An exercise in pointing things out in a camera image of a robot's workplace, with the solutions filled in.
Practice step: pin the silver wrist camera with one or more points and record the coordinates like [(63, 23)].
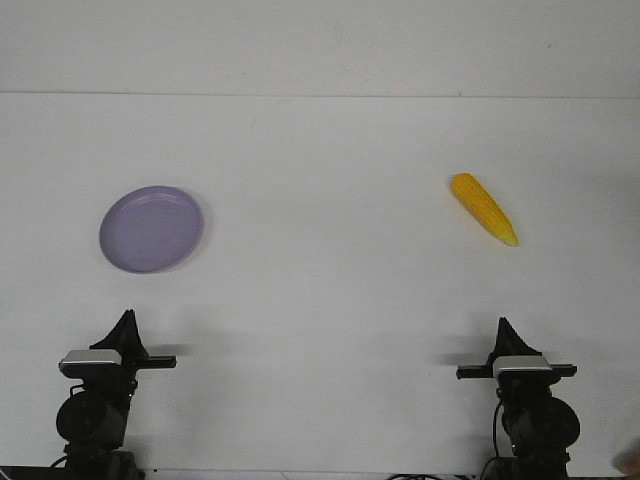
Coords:
[(82, 364), (518, 364)]

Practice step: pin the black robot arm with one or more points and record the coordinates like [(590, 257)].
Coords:
[(531, 429), (93, 420)]

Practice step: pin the yellow corn cob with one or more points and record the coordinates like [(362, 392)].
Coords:
[(473, 196)]

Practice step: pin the purple round plate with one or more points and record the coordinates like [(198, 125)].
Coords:
[(151, 229)]

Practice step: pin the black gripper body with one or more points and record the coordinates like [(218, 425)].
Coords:
[(520, 383), (122, 381)]

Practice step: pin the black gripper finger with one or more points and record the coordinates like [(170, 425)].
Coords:
[(514, 345), (118, 337), (137, 347), (501, 342)]

